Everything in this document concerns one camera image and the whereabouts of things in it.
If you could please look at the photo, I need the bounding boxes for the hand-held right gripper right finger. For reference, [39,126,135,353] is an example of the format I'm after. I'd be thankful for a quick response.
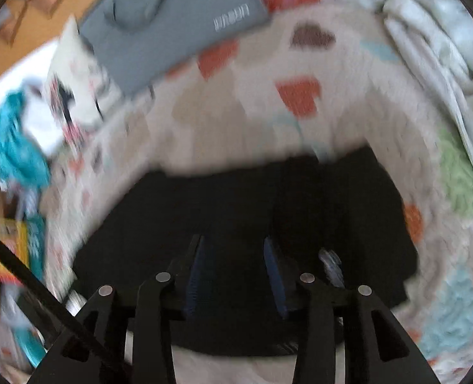
[263,237,441,384]

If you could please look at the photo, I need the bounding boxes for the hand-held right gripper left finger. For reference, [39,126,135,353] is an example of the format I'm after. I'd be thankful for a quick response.
[28,235,214,384]

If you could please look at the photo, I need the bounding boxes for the black pants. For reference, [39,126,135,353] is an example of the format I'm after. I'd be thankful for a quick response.
[72,146,419,358]

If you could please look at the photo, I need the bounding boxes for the heart-print blanket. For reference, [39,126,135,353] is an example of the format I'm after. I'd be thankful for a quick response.
[40,6,473,384]

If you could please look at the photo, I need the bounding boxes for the yellow box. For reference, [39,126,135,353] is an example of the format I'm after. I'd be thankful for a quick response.
[0,214,31,284]

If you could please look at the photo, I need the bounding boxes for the white sheet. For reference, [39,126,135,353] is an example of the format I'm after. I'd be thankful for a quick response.
[0,40,69,156]

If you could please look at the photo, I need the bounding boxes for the teal cloth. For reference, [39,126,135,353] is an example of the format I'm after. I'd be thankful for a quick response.
[0,90,51,190]

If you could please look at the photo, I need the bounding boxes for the white printed pillow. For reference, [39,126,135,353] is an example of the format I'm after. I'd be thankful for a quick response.
[46,18,123,132]

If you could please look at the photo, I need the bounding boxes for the grey laptop bag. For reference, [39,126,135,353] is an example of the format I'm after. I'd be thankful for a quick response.
[78,0,271,97]

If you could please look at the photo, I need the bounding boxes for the pale crumpled quilt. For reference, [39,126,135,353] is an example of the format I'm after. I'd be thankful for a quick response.
[322,0,473,193]

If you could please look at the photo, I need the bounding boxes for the wooden railing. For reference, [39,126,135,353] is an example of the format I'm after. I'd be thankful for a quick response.
[0,0,121,84]

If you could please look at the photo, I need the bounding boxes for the black cable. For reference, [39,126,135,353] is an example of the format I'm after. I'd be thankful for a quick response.
[0,224,129,384]

